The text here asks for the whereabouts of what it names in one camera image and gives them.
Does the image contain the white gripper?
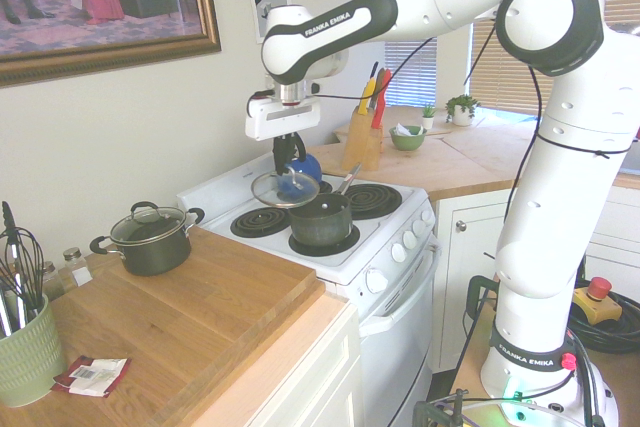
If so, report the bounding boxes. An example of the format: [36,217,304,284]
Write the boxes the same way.
[244,94,323,174]

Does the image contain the glass lid with metal handle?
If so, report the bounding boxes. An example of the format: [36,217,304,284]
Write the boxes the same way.
[250,170,321,210]

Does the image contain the bushy plant in white pot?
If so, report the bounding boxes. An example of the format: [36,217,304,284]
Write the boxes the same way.
[444,93,482,128]

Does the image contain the blue kettle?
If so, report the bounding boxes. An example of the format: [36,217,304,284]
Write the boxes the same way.
[276,152,322,203]

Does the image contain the wooden knife block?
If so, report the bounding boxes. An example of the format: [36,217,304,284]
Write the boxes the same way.
[340,105,386,172]

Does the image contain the dark grey saucepan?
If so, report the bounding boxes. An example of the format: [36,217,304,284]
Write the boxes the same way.
[288,163,363,249]

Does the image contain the green bowl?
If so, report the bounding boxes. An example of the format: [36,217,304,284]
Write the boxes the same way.
[388,124,428,152]

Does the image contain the white window blinds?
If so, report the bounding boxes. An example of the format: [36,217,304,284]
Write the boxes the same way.
[383,37,439,109]

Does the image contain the large wooden cutting board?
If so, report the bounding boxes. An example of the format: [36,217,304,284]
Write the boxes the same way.
[49,224,320,427]

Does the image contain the white base cabinet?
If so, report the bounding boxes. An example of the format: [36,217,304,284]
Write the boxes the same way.
[192,294,364,427]

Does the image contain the wooden window blinds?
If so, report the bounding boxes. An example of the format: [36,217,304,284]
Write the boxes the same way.
[468,0,640,119]

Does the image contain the white electric stove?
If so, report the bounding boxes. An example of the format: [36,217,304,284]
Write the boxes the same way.
[176,151,444,427]

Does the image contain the white corner cabinet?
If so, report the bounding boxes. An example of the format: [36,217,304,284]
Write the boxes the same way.
[428,185,640,375]

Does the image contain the glass shaker with white label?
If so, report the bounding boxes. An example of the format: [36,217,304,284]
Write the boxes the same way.
[62,246,94,289]

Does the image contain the gold framed painting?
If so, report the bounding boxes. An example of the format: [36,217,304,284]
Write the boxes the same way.
[0,0,223,89]

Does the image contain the glass spice shaker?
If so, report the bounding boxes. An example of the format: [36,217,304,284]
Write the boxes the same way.
[39,260,66,301]

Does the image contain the black whisk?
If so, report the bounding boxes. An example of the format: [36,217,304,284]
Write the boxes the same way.
[0,226,47,324]

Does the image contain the red packet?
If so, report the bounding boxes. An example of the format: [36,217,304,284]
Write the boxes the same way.
[51,355,133,399]

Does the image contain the dark green clamp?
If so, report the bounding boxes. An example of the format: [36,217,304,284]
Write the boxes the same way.
[411,388,472,427]

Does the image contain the white barcode packet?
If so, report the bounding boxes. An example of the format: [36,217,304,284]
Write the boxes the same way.
[67,357,127,396]

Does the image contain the green ribbed utensil holder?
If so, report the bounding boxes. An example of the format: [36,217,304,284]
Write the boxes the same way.
[0,293,68,409]

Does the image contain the yellow emergency stop button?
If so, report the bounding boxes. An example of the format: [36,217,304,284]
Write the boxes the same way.
[571,276,614,324]

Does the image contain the yellow handled knife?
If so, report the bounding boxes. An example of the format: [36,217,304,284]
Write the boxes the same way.
[359,61,380,116]

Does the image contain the red handled knife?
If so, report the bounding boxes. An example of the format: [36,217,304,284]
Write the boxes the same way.
[370,67,393,130]

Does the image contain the glass lid with black handle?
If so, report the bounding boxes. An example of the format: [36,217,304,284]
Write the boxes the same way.
[109,201,189,244]

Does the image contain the black two-handled stockpot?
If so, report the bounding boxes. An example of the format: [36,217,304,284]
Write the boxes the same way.
[89,207,206,278]

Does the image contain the white oven door handle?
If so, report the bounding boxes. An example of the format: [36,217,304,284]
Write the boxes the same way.
[358,245,444,338]

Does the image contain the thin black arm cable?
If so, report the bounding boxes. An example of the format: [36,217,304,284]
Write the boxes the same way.
[309,0,632,427]

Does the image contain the coiled black cable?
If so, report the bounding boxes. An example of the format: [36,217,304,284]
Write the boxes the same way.
[568,290,640,354]

